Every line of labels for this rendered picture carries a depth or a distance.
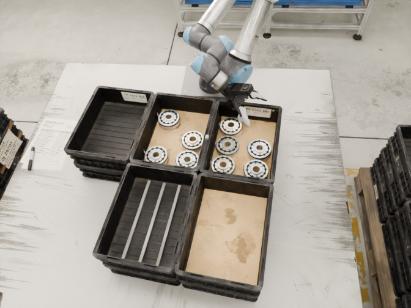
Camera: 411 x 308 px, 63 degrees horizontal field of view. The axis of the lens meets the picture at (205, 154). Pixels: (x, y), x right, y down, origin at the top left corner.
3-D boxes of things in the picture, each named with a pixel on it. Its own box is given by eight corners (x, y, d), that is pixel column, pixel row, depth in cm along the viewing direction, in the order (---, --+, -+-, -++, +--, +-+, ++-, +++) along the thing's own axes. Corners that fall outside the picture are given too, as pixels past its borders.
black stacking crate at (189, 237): (200, 186, 144) (199, 173, 134) (270, 197, 139) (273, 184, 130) (178, 281, 123) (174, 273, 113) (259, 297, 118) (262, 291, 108)
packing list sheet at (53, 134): (41, 117, 186) (41, 117, 186) (81, 119, 184) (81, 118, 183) (17, 168, 168) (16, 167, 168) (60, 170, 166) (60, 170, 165)
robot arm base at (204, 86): (198, 74, 183) (197, 60, 174) (225, 72, 182) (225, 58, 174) (199, 95, 174) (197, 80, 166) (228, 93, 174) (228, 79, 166)
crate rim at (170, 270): (129, 164, 141) (128, 161, 139) (199, 175, 136) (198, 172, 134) (92, 258, 120) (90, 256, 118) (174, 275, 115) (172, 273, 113)
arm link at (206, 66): (203, 47, 134) (190, 63, 133) (224, 66, 137) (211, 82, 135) (199, 53, 142) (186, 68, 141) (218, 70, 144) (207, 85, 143)
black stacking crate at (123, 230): (134, 176, 149) (128, 162, 139) (200, 186, 144) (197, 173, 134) (101, 265, 128) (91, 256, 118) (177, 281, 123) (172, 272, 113)
